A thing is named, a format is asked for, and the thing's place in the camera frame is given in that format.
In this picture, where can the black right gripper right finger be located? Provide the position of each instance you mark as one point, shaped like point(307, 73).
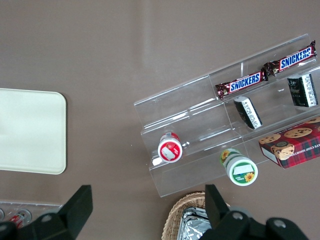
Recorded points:
point(215, 207)

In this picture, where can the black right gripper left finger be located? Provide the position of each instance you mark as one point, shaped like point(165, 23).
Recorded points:
point(77, 207)

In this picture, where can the light wicker basket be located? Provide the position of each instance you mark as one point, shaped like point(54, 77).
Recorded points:
point(172, 217)

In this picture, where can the beige plastic tray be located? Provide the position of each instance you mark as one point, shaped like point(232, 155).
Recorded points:
point(30, 130)

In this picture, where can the stacked aluminium foil trays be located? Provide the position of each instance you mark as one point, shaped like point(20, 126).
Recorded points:
point(193, 225)

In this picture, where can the clear acrylic bottle rack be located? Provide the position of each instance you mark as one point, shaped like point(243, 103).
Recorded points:
point(37, 206)

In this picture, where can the green lid yogurt cup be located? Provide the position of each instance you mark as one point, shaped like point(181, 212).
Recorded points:
point(241, 170)

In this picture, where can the red cola bottle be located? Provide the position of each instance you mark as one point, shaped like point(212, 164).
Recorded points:
point(21, 216)

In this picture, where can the red lid yogurt cup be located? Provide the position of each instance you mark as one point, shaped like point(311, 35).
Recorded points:
point(170, 150)

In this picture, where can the clear acrylic stepped shelf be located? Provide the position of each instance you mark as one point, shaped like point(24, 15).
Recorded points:
point(200, 120)

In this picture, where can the small black white box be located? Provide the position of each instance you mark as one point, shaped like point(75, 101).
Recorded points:
point(248, 112)
point(303, 90)

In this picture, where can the red tartan cookie box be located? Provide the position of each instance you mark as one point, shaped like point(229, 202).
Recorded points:
point(295, 145)

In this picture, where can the Snickers chocolate bar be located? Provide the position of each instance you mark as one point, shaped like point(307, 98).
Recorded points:
point(292, 58)
point(243, 83)

